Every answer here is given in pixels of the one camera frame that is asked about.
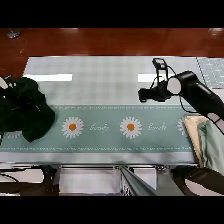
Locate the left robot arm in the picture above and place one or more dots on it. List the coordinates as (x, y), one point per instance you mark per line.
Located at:
(50, 181)

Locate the beige garment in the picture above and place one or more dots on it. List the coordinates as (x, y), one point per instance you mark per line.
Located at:
(191, 133)

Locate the pale green garment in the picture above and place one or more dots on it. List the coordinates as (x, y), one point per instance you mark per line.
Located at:
(213, 146)

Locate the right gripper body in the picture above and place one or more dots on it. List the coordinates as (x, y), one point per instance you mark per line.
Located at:
(156, 94)

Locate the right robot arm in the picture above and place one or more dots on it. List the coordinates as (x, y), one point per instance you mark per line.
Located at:
(196, 91)

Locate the silver frame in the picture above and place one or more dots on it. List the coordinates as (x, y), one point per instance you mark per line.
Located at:
(140, 186)

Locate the dark green garment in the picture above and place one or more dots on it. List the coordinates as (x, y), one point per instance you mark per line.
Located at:
(28, 110)

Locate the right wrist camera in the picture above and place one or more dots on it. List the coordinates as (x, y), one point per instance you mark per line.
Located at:
(159, 62)

